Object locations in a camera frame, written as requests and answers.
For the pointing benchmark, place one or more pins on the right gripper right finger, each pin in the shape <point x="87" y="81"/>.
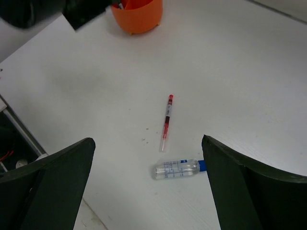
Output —
<point x="251" y="195"/>

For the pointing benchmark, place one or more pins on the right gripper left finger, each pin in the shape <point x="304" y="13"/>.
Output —
<point x="46" y="194"/>

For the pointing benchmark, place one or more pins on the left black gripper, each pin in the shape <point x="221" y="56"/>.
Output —
<point x="24" y="14"/>

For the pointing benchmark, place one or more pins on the clear spray bottle blue nozzle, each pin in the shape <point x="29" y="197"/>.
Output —
<point x="178" y="168"/>

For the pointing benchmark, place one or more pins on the red pen refill with white end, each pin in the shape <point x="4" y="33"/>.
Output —
<point x="166" y="123"/>

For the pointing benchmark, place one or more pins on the orange round compartment organizer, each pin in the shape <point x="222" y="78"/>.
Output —
<point x="138" y="16"/>

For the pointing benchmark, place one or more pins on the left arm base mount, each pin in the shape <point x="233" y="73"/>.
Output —
<point x="18" y="147"/>

